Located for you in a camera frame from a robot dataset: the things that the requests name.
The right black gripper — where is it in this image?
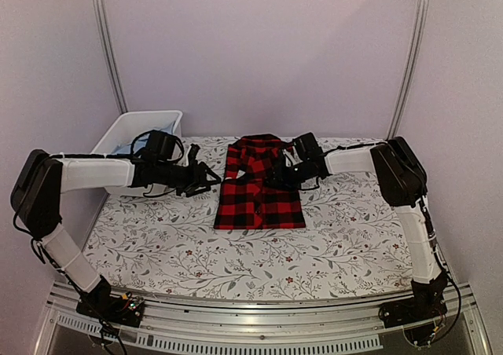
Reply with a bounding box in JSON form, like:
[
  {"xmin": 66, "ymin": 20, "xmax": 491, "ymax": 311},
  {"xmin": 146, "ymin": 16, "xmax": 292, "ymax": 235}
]
[{"xmin": 264, "ymin": 160, "xmax": 312, "ymax": 192}]

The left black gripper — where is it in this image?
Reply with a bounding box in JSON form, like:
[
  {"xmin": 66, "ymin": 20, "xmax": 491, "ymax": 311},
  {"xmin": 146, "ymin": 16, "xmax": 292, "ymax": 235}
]
[{"xmin": 157, "ymin": 159, "xmax": 222, "ymax": 198}]

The red black plaid shirt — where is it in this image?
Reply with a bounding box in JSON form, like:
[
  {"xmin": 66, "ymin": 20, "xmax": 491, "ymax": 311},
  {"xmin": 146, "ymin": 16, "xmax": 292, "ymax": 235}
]
[{"xmin": 214, "ymin": 134, "xmax": 306, "ymax": 230}]

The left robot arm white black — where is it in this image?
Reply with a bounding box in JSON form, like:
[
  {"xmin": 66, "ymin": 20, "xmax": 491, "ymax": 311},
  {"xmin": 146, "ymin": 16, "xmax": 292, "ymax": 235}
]
[{"xmin": 10, "ymin": 149, "xmax": 221, "ymax": 319}]

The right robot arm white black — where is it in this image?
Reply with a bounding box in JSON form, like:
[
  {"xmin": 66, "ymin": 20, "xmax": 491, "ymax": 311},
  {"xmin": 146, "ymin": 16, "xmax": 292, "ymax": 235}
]
[{"xmin": 266, "ymin": 133, "xmax": 448, "ymax": 320}]

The light blue shirt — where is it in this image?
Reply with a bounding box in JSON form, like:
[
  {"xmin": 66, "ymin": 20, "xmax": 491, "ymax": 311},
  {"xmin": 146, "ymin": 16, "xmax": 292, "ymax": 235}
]
[{"xmin": 100, "ymin": 120, "xmax": 174, "ymax": 155}]

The white plastic bin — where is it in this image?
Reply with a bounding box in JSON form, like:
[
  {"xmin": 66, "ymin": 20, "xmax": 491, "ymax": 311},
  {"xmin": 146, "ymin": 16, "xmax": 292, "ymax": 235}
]
[{"xmin": 91, "ymin": 110, "xmax": 183, "ymax": 197}]

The floral patterned table cloth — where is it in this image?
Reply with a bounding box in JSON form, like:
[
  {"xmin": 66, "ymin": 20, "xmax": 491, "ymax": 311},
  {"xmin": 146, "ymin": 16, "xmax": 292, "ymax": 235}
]
[{"xmin": 80, "ymin": 136, "xmax": 417, "ymax": 301}]

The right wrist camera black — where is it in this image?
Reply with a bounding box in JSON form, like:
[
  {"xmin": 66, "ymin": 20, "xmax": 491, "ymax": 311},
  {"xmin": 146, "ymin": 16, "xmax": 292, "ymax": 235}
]
[{"xmin": 292, "ymin": 132, "xmax": 323, "ymax": 162}]

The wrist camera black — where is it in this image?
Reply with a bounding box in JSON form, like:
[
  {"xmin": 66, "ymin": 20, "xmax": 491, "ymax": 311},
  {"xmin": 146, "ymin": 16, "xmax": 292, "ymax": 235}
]
[
  {"xmin": 144, "ymin": 130, "xmax": 185, "ymax": 163},
  {"xmin": 292, "ymin": 132, "xmax": 323, "ymax": 162}
]

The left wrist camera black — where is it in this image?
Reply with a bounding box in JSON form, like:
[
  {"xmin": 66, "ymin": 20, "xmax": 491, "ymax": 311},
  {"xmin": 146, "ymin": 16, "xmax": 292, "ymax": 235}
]
[{"xmin": 144, "ymin": 130, "xmax": 185, "ymax": 163}]

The left black looped cable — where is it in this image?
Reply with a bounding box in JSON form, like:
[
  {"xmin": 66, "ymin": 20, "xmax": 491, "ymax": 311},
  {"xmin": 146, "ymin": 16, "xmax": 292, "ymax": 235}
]
[{"xmin": 129, "ymin": 131, "xmax": 152, "ymax": 159}]

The aluminium front rail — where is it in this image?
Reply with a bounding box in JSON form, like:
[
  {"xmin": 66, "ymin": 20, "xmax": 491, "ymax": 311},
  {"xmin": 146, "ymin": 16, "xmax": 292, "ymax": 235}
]
[{"xmin": 38, "ymin": 282, "xmax": 481, "ymax": 348}]

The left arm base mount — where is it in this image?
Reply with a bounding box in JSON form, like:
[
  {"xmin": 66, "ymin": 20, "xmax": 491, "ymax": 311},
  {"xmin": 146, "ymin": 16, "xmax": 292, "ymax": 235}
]
[{"xmin": 76, "ymin": 289, "xmax": 145, "ymax": 328}]

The perforated metal cable tray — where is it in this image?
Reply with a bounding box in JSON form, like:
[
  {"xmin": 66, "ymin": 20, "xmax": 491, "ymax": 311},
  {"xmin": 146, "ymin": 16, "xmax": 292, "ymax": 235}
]
[{"xmin": 56, "ymin": 305, "xmax": 384, "ymax": 354}]

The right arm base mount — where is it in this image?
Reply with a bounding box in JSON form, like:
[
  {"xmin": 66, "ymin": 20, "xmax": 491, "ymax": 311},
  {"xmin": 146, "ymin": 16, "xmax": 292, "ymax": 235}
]
[{"xmin": 378, "ymin": 290, "xmax": 447, "ymax": 328}]

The left aluminium frame post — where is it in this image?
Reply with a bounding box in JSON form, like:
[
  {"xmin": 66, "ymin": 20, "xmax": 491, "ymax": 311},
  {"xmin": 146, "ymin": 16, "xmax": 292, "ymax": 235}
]
[{"xmin": 92, "ymin": 0, "xmax": 128, "ymax": 114}]

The aluminium frame post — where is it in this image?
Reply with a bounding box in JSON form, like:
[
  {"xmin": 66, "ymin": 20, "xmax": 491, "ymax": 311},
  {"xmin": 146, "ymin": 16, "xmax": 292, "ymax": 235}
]
[
  {"xmin": 387, "ymin": 0, "xmax": 430, "ymax": 139},
  {"xmin": 92, "ymin": 0, "xmax": 128, "ymax": 114}
]

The right aluminium frame post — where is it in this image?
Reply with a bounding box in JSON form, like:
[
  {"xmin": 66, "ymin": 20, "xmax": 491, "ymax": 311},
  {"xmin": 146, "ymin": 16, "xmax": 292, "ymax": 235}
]
[{"xmin": 387, "ymin": 0, "xmax": 430, "ymax": 139}]

